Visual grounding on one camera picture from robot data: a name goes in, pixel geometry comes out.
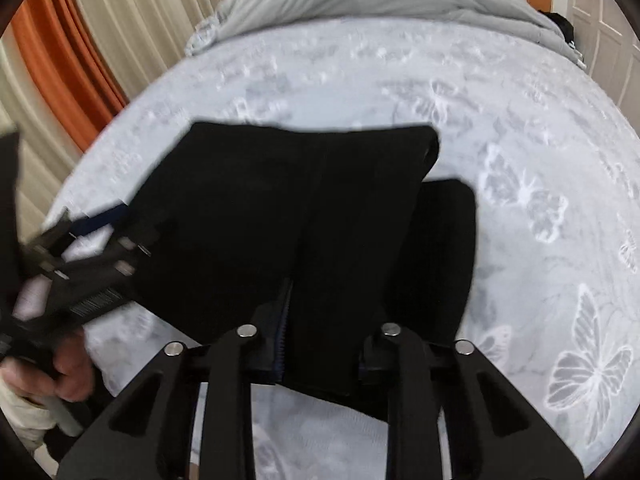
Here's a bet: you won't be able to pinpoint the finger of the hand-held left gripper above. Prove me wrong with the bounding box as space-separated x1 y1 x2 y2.
31 201 133 263
62 219 177 292

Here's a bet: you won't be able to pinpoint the black bag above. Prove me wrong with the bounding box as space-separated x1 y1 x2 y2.
539 11 577 45

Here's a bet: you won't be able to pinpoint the person's left hand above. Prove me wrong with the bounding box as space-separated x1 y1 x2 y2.
0 329 99 404

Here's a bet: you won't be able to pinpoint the orange curtain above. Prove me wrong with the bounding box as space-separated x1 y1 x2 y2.
10 0 129 153

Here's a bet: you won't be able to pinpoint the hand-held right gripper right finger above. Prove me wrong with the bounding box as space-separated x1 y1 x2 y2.
357 322 586 480

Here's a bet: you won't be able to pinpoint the white panelled wardrobe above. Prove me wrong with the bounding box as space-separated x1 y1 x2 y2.
550 0 640 113

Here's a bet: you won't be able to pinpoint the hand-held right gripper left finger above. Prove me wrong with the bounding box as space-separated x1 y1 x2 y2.
59 280 295 480

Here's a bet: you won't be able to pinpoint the beige pleated curtain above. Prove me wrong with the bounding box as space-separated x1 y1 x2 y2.
0 35 83 223
62 0 232 102

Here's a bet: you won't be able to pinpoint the black pants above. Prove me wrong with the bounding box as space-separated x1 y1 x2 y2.
132 121 479 410

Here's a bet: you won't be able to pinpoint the bed with butterfly print sheet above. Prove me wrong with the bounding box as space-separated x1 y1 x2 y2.
45 15 640 480

